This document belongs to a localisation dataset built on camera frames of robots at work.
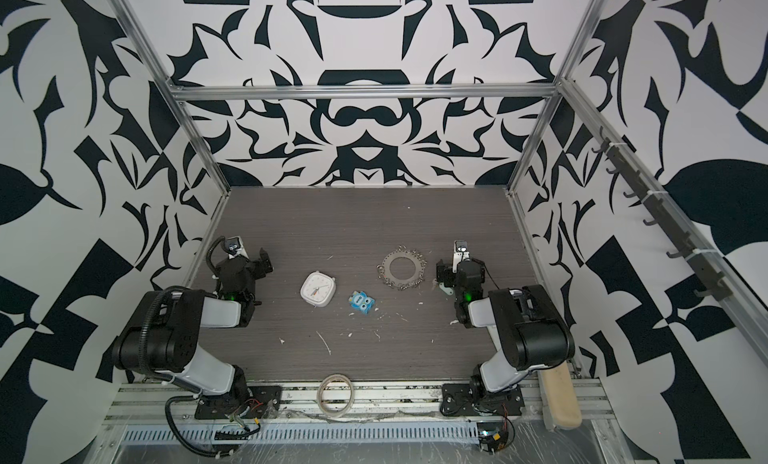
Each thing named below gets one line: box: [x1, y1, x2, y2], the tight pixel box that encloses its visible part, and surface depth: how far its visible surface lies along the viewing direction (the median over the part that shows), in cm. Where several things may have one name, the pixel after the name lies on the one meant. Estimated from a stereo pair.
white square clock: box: [300, 270, 336, 308], surface depth 92 cm
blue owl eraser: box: [348, 290, 375, 315], surface depth 91 cm
